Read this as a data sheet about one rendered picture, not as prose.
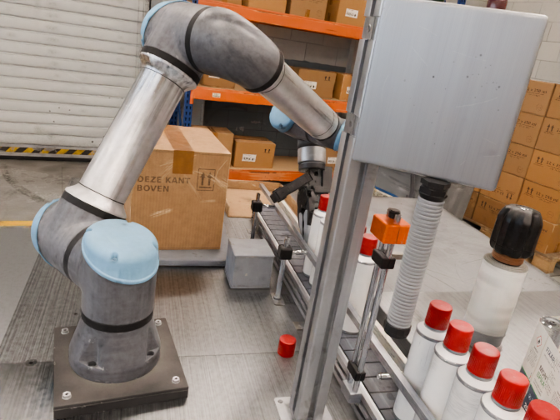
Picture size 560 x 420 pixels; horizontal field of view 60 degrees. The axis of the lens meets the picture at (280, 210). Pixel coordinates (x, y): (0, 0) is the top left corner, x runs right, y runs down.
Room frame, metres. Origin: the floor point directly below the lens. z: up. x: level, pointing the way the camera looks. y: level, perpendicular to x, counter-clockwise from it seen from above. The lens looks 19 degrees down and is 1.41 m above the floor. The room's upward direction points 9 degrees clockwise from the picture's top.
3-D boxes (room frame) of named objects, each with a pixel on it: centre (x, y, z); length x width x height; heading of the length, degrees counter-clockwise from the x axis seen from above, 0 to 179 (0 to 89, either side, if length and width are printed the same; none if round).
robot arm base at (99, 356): (0.70, 0.24, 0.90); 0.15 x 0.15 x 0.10
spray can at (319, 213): (1.09, -0.10, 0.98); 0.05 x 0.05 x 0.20
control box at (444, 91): (0.61, -0.17, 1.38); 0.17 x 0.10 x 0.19; 73
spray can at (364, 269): (0.87, -0.18, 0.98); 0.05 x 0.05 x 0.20
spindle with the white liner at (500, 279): (0.90, -0.46, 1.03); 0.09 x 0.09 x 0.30
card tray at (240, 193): (1.69, 0.09, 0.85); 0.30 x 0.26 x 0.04; 18
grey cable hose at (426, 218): (0.56, -0.17, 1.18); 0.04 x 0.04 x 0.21
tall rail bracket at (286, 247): (1.03, -0.05, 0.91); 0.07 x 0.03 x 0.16; 108
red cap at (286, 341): (0.82, -0.06, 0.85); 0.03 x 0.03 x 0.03
